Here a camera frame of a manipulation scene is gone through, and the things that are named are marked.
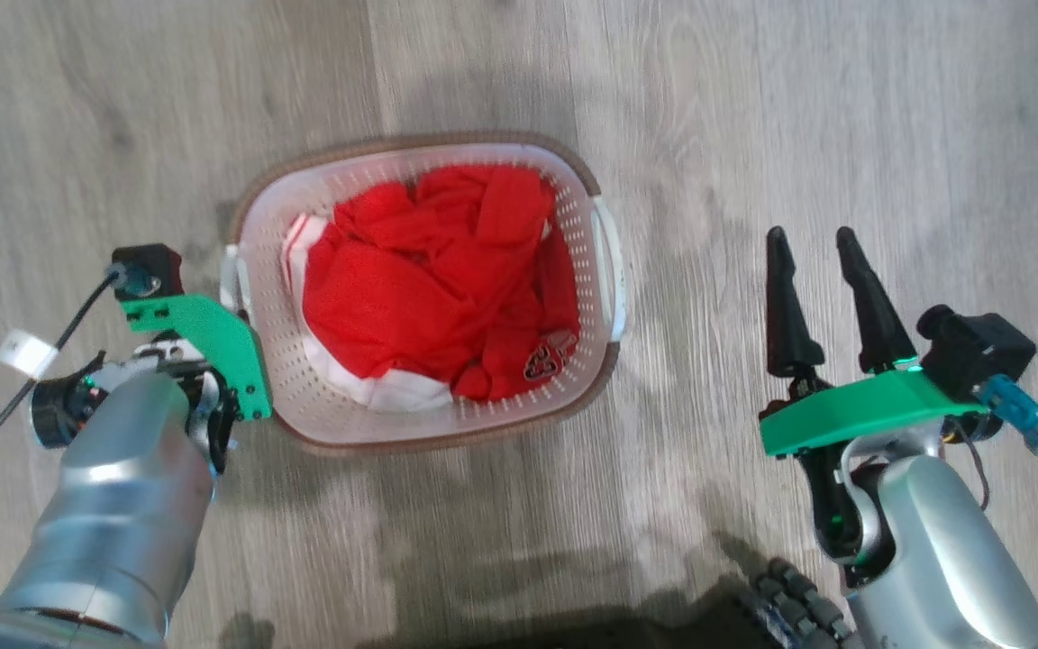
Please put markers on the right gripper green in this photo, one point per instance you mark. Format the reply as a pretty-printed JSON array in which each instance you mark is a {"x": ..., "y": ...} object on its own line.
[{"x": 861, "y": 410}]

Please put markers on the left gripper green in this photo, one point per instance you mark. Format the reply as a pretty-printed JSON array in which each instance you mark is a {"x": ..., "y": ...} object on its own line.
[{"x": 213, "y": 333}]

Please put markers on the white perforated laundry basket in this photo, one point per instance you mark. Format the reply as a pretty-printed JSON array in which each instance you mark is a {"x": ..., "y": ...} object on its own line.
[{"x": 303, "y": 388}]

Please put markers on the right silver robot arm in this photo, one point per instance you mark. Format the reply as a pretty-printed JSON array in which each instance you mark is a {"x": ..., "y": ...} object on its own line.
[{"x": 942, "y": 550}]

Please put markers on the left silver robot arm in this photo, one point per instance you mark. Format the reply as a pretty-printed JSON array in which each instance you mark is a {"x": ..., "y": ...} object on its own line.
[{"x": 113, "y": 505}]

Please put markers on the white garment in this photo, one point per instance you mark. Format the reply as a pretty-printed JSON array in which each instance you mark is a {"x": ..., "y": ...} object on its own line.
[{"x": 393, "y": 389}]

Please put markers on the red garment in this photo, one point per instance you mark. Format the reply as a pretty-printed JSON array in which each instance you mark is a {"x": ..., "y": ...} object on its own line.
[{"x": 429, "y": 288}]

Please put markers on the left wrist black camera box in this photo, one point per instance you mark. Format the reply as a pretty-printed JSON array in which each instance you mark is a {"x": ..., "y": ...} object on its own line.
[{"x": 151, "y": 266}]

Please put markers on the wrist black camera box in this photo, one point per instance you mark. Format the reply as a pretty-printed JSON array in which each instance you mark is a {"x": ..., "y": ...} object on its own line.
[
  {"x": 978, "y": 351},
  {"x": 151, "y": 266}
]

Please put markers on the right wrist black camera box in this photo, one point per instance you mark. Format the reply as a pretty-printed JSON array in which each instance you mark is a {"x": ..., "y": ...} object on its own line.
[{"x": 978, "y": 351}]

